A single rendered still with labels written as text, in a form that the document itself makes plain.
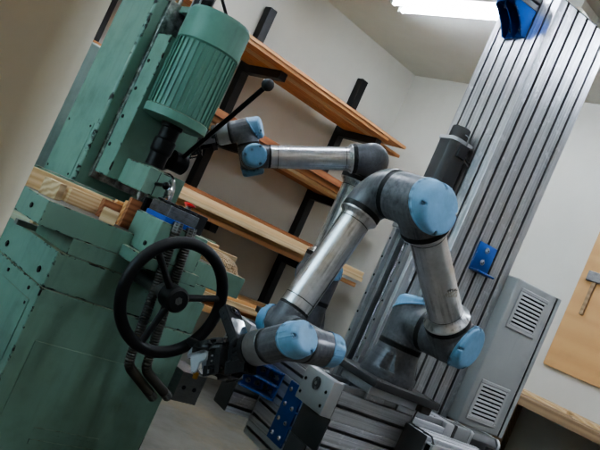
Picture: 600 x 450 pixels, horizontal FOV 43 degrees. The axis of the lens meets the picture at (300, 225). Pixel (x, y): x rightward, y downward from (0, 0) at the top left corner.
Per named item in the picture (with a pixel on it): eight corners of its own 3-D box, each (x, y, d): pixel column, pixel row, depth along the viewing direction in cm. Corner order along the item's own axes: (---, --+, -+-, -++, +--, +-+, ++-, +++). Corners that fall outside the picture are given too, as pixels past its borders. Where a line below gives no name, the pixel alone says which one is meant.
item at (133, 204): (119, 226, 190) (132, 197, 191) (117, 225, 191) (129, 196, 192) (181, 251, 203) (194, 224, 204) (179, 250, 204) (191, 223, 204)
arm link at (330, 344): (320, 322, 171) (285, 314, 163) (354, 340, 163) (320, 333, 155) (307, 354, 171) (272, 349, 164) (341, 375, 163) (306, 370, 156)
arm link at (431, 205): (446, 332, 204) (405, 159, 176) (493, 354, 194) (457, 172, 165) (417, 360, 199) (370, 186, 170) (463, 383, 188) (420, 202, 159)
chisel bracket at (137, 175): (137, 196, 196) (151, 166, 196) (113, 186, 207) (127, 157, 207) (160, 206, 201) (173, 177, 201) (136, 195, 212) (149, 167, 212)
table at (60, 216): (51, 234, 163) (63, 208, 163) (6, 204, 186) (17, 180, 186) (257, 311, 202) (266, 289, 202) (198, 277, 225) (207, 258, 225)
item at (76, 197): (66, 203, 189) (72, 187, 189) (62, 201, 191) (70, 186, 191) (231, 270, 225) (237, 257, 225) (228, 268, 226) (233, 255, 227)
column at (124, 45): (46, 229, 208) (158, -9, 211) (20, 212, 225) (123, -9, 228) (116, 256, 222) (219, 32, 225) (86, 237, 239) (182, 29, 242)
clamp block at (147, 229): (145, 255, 178) (162, 220, 178) (120, 240, 188) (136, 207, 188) (195, 274, 187) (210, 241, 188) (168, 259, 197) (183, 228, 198)
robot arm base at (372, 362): (390, 376, 212) (404, 343, 213) (423, 395, 199) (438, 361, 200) (349, 360, 205) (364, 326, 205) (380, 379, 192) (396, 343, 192)
